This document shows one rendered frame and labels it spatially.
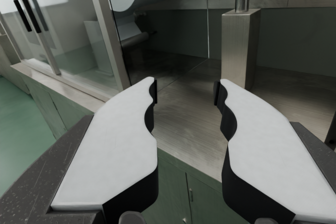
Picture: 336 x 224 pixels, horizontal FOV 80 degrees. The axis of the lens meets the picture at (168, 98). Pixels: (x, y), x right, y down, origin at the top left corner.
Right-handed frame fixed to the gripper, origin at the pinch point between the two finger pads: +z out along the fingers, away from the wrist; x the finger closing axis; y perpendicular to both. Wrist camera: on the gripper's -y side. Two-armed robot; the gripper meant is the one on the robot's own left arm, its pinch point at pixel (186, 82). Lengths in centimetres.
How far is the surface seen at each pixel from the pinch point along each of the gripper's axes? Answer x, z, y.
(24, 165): -135, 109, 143
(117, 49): -18, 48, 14
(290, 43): 43, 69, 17
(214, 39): 18, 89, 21
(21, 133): -172, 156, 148
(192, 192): 6, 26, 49
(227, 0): 20, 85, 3
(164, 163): -3, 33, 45
